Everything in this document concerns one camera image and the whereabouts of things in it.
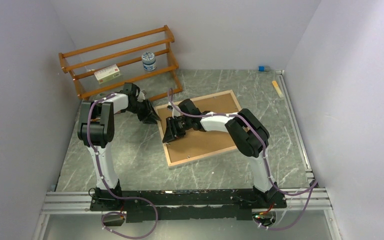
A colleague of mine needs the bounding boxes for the aluminium rail frame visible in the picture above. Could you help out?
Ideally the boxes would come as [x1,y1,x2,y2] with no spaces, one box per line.
[35,69,341,240]

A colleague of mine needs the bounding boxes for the clear tape roll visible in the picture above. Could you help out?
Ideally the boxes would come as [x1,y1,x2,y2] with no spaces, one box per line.
[89,93,108,101]

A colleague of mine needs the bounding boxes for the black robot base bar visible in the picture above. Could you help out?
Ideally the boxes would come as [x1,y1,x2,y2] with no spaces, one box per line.
[89,187,287,223]

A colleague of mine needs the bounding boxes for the orange wooden shelf rack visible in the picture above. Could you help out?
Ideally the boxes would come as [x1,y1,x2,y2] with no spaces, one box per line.
[58,25,183,101]

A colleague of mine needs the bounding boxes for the white blue jar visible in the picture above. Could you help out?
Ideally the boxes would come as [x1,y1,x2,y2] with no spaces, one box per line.
[141,52,157,72]

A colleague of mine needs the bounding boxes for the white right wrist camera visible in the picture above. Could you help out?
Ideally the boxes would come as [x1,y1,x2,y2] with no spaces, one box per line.
[166,103,181,118]

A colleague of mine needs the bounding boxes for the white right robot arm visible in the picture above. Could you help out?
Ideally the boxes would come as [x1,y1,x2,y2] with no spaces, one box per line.
[162,99,278,208]

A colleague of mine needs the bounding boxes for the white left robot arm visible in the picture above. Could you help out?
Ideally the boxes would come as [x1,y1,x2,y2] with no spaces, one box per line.
[77,83,161,210]

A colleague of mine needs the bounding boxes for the small yellow wooden stick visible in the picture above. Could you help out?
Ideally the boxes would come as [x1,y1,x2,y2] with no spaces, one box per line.
[271,80,284,98]

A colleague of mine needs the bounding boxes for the blue capped small bottle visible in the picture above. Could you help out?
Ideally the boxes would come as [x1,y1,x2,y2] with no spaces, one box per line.
[257,65,271,72]

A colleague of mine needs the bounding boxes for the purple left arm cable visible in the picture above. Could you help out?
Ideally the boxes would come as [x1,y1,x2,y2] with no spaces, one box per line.
[85,93,160,240]

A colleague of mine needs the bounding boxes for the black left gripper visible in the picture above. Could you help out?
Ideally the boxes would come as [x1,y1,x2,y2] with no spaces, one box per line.
[125,99,162,125]

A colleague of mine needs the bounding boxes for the white green box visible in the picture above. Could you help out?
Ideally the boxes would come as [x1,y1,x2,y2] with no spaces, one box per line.
[94,64,122,85]

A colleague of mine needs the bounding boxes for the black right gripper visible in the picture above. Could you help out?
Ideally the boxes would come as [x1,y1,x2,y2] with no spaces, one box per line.
[162,117,192,145]

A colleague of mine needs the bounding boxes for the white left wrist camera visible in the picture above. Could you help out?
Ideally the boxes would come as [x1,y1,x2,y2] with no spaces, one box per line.
[137,91,147,102]

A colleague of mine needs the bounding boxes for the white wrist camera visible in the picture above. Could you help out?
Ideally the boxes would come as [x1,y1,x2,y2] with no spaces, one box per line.
[137,91,147,102]
[166,103,181,118]

